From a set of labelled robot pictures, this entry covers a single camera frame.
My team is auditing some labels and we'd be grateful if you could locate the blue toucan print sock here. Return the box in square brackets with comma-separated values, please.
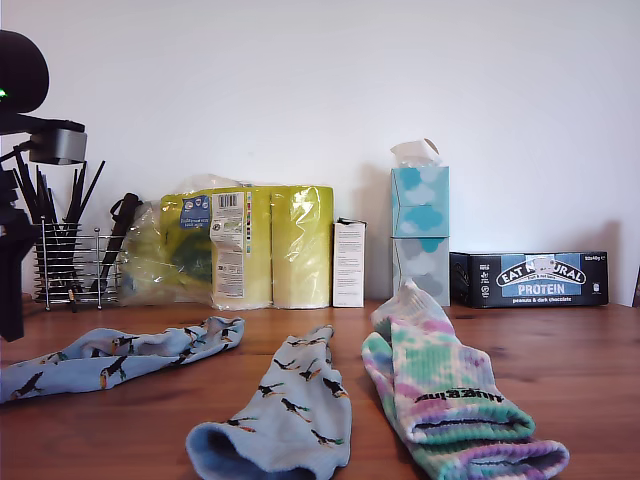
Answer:
[185, 323, 354, 480]
[0, 316, 247, 405]

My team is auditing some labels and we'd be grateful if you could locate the tie-dye Hugging Face sock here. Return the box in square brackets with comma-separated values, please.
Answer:
[361, 329, 571, 480]
[370, 279, 536, 446]

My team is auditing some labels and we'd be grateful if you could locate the black stick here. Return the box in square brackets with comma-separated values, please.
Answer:
[34, 164, 56, 224]
[73, 159, 106, 222]
[12, 162, 47, 224]
[63, 167, 85, 224]

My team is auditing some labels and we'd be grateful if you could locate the yellow paper towel pack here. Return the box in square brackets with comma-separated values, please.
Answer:
[117, 172, 335, 311]

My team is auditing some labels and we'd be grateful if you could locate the narrow white carton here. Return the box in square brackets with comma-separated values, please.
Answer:
[331, 216, 367, 309]

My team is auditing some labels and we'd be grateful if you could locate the white tissue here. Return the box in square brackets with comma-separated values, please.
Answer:
[389, 138, 444, 170]

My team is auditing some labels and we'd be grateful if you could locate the Eat Natural protein bar box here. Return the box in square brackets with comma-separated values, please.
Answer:
[448, 250, 610, 309]

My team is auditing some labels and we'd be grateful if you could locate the chrome wire holder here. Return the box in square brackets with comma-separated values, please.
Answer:
[32, 219, 124, 311]

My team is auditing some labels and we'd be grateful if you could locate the black handled utensil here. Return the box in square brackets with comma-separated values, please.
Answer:
[97, 192, 145, 296]

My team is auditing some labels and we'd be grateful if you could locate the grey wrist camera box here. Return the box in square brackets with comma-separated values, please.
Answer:
[13, 113, 89, 166]

